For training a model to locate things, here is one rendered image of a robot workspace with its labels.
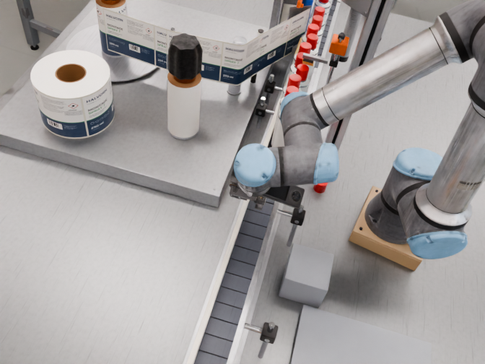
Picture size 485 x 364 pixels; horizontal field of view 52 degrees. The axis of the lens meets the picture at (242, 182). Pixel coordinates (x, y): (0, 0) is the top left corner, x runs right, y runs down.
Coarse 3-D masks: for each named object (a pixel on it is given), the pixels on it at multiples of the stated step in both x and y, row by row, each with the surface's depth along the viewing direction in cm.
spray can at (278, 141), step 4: (280, 112) 128; (276, 124) 130; (280, 124) 127; (276, 128) 130; (280, 128) 128; (276, 132) 130; (280, 132) 129; (276, 136) 131; (280, 136) 130; (276, 140) 132; (280, 140) 131; (272, 144) 135; (276, 144) 133; (280, 144) 132
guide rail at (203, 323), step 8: (280, 96) 151; (272, 120) 144; (272, 128) 142; (264, 144) 137; (248, 200) 125; (240, 216) 121; (240, 224) 120; (232, 232) 118; (232, 240) 116; (232, 248) 117; (224, 256) 113; (224, 264) 112; (216, 280) 109; (216, 288) 108; (216, 296) 108; (208, 304) 106; (208, 312) 104; (208, 320) 104; (200, 328) 102; (200, 336) 101; (192, 352) 99; (192, 360) 98
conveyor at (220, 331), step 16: (320, 48) 176; (272, 208) 128; (256, 224) 125; (240, 240) 121; (256, 240) 121; (240, 256) 118; (256, 256) 118; (224, 272) 115; (240, 272) 115; (224, 288) 112; (240, 288) 113; (224, 304) 110; (240, 304) 110; (224, 320) 107; (208, 336) 105; (224, 336) 105; (208, 352) 103; (224, 352) 103
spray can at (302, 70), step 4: (300, 64) 134; (304, 64) 134; (300, 68) 133; (304, 68) 134; (308, 68) 134; (296, 72) 135; (300, 72) 133; (304, 72) 133; (300, 76) 134; (304, 76) 134; (304, 80) 135; (308, 80) 137; (300, 84) 135; (304, 84) 136; (308, 84) 137; (300, 88) 136; (304, 88) 136
